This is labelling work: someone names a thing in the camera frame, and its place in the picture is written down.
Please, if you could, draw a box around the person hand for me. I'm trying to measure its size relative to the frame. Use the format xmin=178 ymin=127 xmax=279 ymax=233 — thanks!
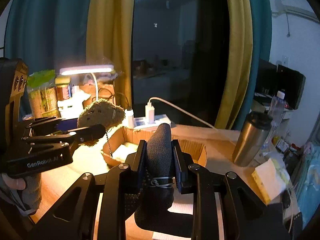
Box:
xmin=1 ymin=173 xmax=26 ymax=190

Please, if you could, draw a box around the green snack bag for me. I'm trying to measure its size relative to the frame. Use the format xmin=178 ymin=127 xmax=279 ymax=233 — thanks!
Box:
xmin=27 ymin=69 xmax=59 ymax=118

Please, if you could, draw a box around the clear water bottle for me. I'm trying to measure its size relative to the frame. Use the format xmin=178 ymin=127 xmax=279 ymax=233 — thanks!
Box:
xmin=268 ymin=90 xmax=286 ymax=127

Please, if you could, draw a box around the yellow curtain left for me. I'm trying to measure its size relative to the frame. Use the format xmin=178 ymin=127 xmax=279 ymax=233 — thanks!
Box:
xmin=86 ymin=0 xmax=135 ymax=107

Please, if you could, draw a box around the white desk lamp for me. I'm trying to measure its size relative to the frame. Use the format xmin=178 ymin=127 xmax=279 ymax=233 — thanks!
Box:
xmin=59 ymin=63 xmax=114 ymax=100

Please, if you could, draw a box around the yellow curtain right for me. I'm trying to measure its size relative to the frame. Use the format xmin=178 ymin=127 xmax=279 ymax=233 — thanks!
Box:
xmin=215 ymin=0 xmax=253 ymax=129

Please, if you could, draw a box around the teal curtain left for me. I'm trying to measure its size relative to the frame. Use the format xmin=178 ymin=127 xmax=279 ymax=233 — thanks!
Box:
xmin=4 ymin=0 xmax=90 ymax=74

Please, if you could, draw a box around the dark polka dot pouch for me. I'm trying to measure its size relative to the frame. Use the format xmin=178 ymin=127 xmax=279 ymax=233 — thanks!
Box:
xmin=125 ymin=122 xmax=194 ymax=238

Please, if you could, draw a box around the wall air conditioner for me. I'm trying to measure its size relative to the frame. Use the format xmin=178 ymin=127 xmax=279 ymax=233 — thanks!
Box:
xmin=272 ymin=0 xmax=319 ymax=37

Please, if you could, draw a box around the steel travel mug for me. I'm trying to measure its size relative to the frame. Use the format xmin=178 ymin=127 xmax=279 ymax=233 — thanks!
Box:
xmin=232 ymin=111 xmax=272 ymax=167

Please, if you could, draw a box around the white notebook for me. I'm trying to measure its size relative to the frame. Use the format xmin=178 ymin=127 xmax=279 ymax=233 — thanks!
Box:
xmin=152 ymin=191 xmax=193 ymax=239

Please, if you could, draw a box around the cardboard tray box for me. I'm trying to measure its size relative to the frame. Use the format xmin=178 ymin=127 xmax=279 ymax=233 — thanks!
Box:
xmin=101 ymin=127 xmax=207 ymax=167

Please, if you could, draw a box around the white power strip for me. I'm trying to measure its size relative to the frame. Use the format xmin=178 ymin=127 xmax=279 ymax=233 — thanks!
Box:
xmin=133 ymin=114 xmax=172 ymax=131

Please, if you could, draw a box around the yellow lid jar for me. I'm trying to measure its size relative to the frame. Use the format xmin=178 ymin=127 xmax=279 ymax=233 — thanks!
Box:
xmin=55 ymin=76 xmax=71 ymax=101

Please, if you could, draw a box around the black monitor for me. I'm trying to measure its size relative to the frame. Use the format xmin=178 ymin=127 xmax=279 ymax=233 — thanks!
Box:
xmin=253 ymin=59 xmax=306 ymax=110

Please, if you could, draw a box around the yellow curtain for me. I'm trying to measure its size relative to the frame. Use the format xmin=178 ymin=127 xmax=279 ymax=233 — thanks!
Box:
xmin=215 ymin=0 xmax=253 ymax=129
xmin=86 ymin=0 xmax=135 ymax=107

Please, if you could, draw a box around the white charger with cable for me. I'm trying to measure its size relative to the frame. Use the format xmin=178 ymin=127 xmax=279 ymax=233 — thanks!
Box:
xmin=148 ymin=96 xmax=215 ymax=129

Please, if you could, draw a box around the yellow white tissue box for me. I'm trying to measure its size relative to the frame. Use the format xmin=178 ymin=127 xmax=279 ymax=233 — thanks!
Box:
xmin=252 ymin=158 xmax=290 ymax=205

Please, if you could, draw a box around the brown plush toy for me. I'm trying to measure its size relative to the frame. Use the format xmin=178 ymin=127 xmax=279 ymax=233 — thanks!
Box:
xmin=77 ymin=99 xmax=125 ymax=132

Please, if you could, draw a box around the brown paper bag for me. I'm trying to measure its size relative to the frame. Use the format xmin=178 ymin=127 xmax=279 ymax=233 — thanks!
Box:
xmin=80 ymin=82 xmax=118 ymax=108

